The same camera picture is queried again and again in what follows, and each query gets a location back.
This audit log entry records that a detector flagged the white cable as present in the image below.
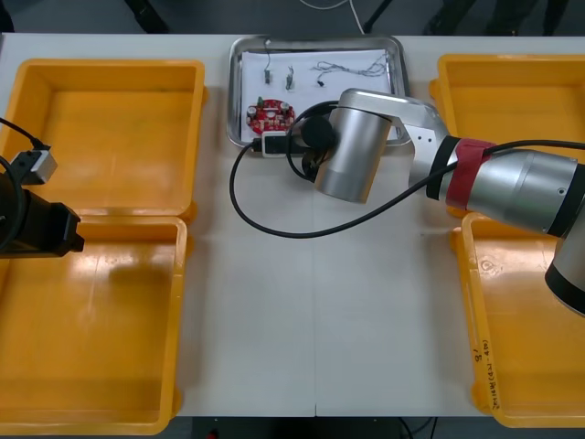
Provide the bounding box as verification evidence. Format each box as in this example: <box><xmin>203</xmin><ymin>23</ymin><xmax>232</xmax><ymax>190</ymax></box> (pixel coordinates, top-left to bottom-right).
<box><xmin>299</xmin><ymin>0</ymin><xmax>367</xmax><ymax>34</ymax></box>

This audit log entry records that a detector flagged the black robot torso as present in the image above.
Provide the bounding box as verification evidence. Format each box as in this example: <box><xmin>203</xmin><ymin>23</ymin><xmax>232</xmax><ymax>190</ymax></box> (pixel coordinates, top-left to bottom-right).
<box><xmin>191</xmin><ymin>416</ymin><xmax>316</xmax><ymax>439</ymax></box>

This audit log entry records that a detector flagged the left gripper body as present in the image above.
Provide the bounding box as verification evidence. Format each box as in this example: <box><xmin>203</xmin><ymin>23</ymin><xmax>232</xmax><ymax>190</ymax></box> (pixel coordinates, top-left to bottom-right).
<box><xmin>20</xmin><ymin>189</ymin><xmax>82</xmax><ymax>260</ymax></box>

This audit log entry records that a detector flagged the black stand leg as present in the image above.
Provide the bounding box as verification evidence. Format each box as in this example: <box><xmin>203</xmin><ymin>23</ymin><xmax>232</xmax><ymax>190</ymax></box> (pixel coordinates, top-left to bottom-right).
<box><xmin>364</xmin><ymin>0</ymin><xmax>395</xmax><ymax>32</ymax></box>

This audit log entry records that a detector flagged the blue-white twisted wire harness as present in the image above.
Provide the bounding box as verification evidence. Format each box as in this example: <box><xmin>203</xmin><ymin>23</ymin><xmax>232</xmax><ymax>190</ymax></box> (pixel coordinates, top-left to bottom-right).
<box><xmin>309</xmin><ymin>52</ymin><xmax>389</xmax><ymax>88</ymax></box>

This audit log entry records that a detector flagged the round red circuit board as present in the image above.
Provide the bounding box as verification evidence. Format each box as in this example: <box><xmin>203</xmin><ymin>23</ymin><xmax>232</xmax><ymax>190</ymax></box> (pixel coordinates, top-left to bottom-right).
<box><xmin>246</xmin><ymin>95</ymin><xmax>297</xmax><ymax>135</ymax></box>

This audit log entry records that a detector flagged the white paper sheet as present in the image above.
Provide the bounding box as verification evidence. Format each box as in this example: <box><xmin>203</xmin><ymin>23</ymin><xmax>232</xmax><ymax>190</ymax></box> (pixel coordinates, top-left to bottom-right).
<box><xmin>240</xmin><ymin>48</ymin><xmax>394</xmax><ymax>138</ymax></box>

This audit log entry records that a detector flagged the yellow-orange plastic bin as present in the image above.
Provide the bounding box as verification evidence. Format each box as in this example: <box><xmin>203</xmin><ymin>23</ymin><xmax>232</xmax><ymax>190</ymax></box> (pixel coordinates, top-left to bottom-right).
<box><xmin>429</xmin><ymin>53</ymin><xmax>585</xmax><ymax>220</ymax></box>
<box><xmin>0</xmin><ymin>58</ymin><xmax>207</xmax><ymax>219</ymax></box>
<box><xmin>0</xmin><ymin>213</ymin><xmax>193</xmax><ymax>434</ymax></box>
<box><xmin>450</xmin><ymin>210</ymin><xmax>585</xmax><ymax>429</ymax></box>

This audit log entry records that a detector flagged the steel tray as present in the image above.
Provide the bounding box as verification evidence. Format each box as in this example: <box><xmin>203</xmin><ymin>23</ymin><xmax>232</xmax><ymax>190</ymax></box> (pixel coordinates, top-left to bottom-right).
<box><xmin>227</xmin><ymin>35</ymin><xmax>411</xmax><ymax>148</ymax></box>

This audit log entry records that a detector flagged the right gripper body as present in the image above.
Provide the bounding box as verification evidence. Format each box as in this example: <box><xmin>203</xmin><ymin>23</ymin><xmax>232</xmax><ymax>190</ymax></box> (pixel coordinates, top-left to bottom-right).
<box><xmin>301</xmin><ymin>148</ymin><xmax>331</xmax><ymax>181</ymax></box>

